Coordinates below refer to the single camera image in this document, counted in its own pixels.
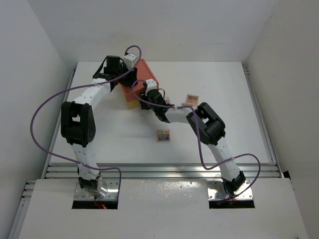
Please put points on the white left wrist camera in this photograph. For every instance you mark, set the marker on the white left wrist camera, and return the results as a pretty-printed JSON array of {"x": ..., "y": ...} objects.
[{"x": 129, "y": 60}]

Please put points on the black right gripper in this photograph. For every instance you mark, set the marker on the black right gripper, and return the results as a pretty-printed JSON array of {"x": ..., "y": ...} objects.
[{"x": 145, "y": 98}]

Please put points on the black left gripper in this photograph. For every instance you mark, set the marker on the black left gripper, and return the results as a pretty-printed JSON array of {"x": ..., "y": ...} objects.
[{"x": 131, "y": 77}]

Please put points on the aluminium frame rail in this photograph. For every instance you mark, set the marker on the aluminium frame rail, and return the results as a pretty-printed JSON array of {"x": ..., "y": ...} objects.
[{"x": 162, "y": 171}]

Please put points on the pink eyeshadow palette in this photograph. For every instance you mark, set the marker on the pink eyeshadow palette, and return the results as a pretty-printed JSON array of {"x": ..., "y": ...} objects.
[{"x": 187, "y": 105}]

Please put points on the white front cover panel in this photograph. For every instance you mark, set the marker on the white front cover panel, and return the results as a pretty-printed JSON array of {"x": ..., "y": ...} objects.
[{"x": 155, "y": 209}]

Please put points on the small clear eyeshadow palette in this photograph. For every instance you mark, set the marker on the small clear eyeshadow palette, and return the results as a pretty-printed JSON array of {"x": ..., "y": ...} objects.
[{"x": 167, "y": 100}]

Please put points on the yellow drawer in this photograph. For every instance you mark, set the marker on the yellow drawer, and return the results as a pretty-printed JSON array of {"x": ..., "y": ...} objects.
[{"x": 133, "y": 104}]

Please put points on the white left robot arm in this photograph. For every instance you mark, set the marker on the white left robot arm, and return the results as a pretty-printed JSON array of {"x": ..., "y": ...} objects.
[{"x": 77, "y": 119}]

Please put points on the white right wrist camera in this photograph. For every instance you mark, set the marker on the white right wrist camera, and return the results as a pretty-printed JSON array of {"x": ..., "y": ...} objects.
[{"x": 151, "y": 84}]

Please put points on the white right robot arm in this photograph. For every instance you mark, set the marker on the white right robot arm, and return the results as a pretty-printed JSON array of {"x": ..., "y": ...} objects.
[{"x": 207, "y": 125}]

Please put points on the brown eyeshadow palette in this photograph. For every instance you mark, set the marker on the brown eyeshadow palette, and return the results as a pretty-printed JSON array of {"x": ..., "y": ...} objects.
[{"x": 192, "y": 100}]

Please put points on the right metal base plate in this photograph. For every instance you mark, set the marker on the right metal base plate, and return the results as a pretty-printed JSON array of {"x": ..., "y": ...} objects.
[{"x": 216, "y": 191}]

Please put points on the metal base plate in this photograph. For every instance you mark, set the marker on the metal base plate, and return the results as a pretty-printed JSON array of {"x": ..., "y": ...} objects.
[
  {"x": 216, "y": 191},
  {"x": 107, "y": 190}
]

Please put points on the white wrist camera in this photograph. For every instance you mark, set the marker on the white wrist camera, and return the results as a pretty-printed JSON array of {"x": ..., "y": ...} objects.
[
  {"x": 129, "y": 60},
  {"x": 151, "y": 84}
]

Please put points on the colourful eyeshadow palette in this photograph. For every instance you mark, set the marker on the colourful eyeshadow palette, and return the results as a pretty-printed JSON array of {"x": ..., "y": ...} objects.
[{"x": 163, "y": 135}]

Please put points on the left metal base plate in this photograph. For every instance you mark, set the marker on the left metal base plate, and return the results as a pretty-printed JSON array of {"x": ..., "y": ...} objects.
[{"x": 107, "y": 190}]

